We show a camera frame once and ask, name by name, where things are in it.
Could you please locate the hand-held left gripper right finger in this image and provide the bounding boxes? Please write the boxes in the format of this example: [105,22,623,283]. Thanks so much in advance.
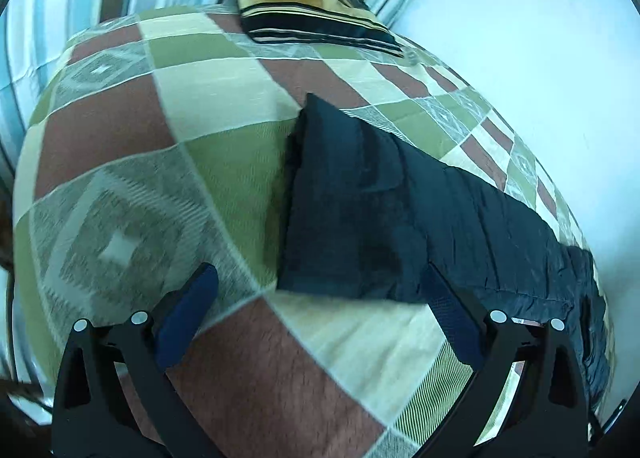
[425,262,604,458]

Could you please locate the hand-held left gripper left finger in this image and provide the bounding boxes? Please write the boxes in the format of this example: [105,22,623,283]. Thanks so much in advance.
[52,262,222,458]

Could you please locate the black puffer jacket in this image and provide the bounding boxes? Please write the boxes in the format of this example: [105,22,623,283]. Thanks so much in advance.
[277,92,613,419]

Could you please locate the checkered green brown bed sheet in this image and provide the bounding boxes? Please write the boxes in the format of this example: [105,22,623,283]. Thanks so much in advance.
[12,3,616,458]

